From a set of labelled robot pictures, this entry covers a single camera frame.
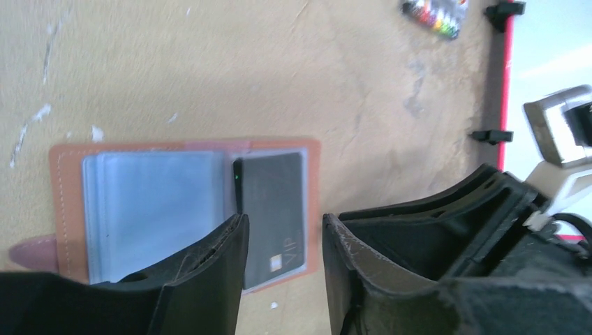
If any pink framed whiteboard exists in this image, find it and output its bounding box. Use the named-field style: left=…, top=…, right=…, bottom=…
left=497, top=0, right=592, bottom=244

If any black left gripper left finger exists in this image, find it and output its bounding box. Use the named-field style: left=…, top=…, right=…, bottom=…
left=1, top=214, right=249, bottom=334

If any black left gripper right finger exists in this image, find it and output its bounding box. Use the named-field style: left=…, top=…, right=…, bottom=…
left=323, top=214, right=591, bottom=334

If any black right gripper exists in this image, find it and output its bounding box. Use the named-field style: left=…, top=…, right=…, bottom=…
left=339, top=164, right=591, bottom=281

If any pink leather card holder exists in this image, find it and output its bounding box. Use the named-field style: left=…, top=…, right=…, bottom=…
left=8, top=137, right=322, bottom=295

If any pack of coloured markers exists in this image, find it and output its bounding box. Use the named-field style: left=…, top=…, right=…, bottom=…
left=401, top=0, right=468, bottom=40

